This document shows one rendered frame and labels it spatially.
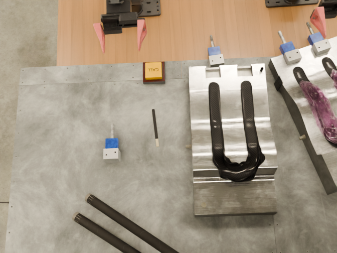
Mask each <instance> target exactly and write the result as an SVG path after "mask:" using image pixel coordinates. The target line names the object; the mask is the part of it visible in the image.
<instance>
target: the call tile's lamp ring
mask: <svg viewBox="0 0 337 253"><path fill-rule="evenodd" d="M145 63H149V62H143V82H157V81H165V80H164V61H163V62H161V63H162V75H163V79H160V80H145Z"/></svg>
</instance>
